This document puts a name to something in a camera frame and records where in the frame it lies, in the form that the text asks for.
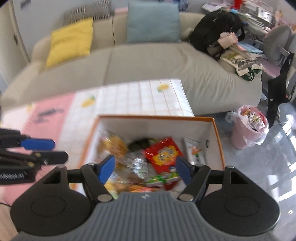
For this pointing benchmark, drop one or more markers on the red spicy strips packet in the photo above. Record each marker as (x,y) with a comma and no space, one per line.
(143,188)

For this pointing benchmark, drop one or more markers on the white carrot print packet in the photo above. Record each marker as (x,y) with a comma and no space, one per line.
(195,150)

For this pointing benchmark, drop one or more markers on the beige sofa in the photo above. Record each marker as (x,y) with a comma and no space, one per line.
(150,64)

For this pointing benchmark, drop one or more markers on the grey textured pillow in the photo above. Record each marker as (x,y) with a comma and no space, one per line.
(87,11)

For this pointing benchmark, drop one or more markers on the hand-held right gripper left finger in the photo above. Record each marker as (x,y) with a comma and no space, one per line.
(106,168)

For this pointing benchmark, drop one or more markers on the pink waste bin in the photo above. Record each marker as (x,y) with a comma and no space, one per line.
(240,138)

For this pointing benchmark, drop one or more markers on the pink white printed tablecloth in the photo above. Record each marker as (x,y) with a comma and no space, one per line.
(138,97)

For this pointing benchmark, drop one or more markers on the black hanging garment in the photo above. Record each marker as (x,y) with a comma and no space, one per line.
(277,92)

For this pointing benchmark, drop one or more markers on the clear packet yellow crackers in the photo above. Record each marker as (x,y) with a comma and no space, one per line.
(113,144)

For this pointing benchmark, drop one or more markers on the yellow pillow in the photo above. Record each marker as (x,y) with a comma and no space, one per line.
(69,41)

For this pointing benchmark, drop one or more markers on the stack of books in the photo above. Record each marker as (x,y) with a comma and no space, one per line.
(242,62)
(249,47)

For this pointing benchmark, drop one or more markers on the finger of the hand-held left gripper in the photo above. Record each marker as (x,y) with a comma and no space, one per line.
(38,144)
(52,157)

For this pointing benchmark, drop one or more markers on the pile of crumpled wrappers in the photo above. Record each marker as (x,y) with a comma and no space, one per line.
(254,119)

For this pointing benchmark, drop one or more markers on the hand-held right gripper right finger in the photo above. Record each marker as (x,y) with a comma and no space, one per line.
(183,168)

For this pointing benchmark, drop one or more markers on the orange cardboard box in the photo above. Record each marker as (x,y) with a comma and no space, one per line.
(150,125)

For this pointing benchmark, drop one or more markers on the pink pillow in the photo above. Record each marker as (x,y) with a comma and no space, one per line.
(121,11)

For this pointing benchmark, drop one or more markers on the clear packet grey label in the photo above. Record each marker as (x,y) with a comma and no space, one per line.
(136,163)

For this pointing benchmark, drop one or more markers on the printed figure pillow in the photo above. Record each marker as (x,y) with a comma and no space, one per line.
(183,4)

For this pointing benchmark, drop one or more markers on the grey office chair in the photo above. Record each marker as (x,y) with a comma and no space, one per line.
(277,39)

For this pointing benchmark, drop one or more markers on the light blue pillow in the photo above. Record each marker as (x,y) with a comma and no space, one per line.
(152,23)

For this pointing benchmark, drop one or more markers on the pile of books and papers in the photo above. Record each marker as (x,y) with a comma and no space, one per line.
(254,14)

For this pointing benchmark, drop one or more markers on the black backpack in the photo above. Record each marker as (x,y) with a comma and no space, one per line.
(212,30)

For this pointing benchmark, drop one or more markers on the large red snack packet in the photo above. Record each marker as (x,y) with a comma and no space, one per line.
(164,154)

